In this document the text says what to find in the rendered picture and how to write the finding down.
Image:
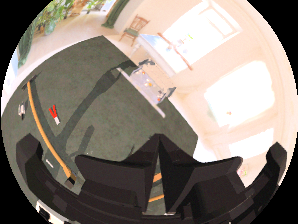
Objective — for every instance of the orange flat bar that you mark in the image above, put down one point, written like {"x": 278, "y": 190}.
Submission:
{"x": 157, "y": 176}

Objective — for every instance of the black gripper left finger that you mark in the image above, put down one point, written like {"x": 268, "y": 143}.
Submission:
{"x": 136, "y": 172}

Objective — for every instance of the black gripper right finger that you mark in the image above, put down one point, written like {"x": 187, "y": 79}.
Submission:
{"x": 180, "y": 172}

